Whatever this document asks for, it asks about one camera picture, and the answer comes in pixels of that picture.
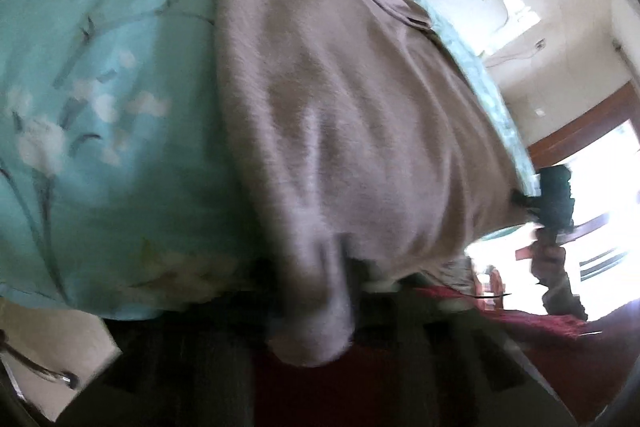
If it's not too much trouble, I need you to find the person's right hand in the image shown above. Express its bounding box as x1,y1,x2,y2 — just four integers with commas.
531,232,568,286

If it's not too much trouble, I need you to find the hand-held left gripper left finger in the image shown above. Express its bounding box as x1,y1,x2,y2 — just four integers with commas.
107,299,281,427

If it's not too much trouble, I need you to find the grey-brown small garment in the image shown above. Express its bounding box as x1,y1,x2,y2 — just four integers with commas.
212,0,533,368

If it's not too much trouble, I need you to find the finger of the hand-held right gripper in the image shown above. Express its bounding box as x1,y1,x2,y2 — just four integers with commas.
509,189,542,220

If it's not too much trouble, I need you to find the dark red cloth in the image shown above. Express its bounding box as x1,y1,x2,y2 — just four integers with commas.
250,286,640,427

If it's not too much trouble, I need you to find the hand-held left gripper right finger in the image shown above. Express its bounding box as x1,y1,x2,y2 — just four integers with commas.
350,289,566,427

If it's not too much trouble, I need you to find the black cable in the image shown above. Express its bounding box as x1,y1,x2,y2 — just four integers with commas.
0,331,81,390

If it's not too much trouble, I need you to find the wooden door frame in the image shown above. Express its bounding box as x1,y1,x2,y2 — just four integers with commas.
527,82,640,168

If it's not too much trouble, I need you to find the teal floral bedsheet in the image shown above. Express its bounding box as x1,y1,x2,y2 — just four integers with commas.
0,0,538,323

